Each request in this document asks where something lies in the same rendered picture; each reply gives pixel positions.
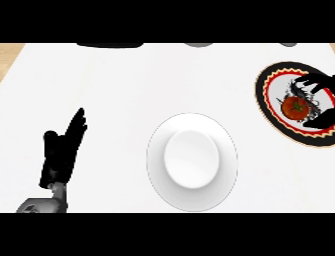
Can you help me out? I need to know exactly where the grey round object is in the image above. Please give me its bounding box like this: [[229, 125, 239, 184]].
[[183, 42, 214, 48]]

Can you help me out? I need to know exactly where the white plate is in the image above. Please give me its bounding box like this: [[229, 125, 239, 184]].
[[144, 112, 239, 213]]

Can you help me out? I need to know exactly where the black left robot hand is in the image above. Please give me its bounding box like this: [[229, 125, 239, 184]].
[[38, 107, 88, 190]]

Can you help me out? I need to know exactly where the black flat object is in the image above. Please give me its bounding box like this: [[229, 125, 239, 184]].
[[75, 42, 144, 49]]

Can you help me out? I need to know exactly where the black patterned plate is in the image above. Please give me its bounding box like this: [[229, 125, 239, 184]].
[[254, 61, 335, 148]]

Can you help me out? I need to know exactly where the red tomato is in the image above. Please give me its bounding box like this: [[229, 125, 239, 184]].
[[280, 96, 311, 121]]

